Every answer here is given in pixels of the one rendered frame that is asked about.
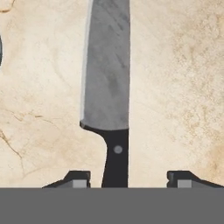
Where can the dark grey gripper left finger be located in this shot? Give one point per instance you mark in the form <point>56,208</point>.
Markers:
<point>76,178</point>

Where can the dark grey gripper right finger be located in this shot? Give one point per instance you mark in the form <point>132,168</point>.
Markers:
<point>180,177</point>

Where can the dark grey round object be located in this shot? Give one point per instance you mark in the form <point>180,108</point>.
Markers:
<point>0,54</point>

